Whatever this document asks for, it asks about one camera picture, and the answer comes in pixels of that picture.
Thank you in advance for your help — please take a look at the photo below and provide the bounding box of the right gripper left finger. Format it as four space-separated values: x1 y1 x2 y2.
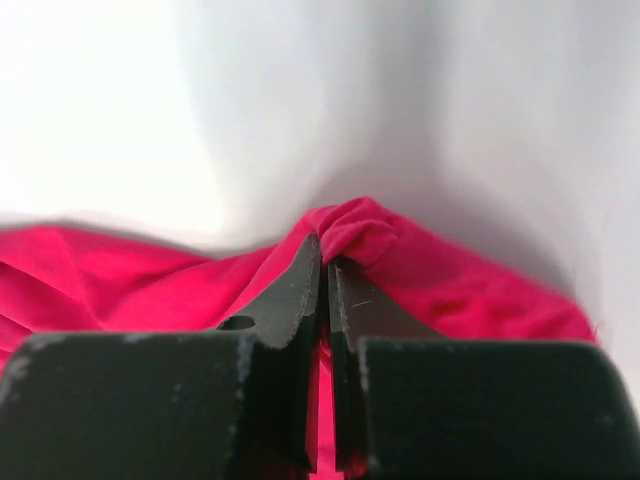
1 234 321 479

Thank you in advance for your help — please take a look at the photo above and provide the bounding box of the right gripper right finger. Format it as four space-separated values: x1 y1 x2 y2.
327 261 639 479

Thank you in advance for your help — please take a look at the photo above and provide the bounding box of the pink t shirt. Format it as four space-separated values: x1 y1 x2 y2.
0 195 604 480

